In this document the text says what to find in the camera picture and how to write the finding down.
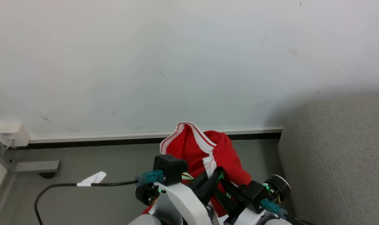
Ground white skirting board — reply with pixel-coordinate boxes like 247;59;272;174
29;126;284;144

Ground red garment with white stripes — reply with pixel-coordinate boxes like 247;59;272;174
142;122;252;218

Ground grey metal furniture frame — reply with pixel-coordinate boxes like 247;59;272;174
0;130;61;179

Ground black cable with white tag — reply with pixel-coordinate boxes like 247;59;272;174
34;170;164;225

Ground black cable with teal plug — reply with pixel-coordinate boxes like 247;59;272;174
260;198;316;225

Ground white wall socket box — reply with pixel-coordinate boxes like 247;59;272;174
0;122;31;148

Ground grey fabric sofa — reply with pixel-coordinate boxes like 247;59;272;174
278;97;379;225

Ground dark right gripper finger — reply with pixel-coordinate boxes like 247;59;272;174
213;187;240;218
220;179;244;197

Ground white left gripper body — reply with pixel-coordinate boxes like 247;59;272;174
148;182;214;225

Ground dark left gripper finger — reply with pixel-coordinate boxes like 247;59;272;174
186;171;209;192
198;167;225;204

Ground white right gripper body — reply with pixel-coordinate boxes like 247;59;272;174
224;209;273;225

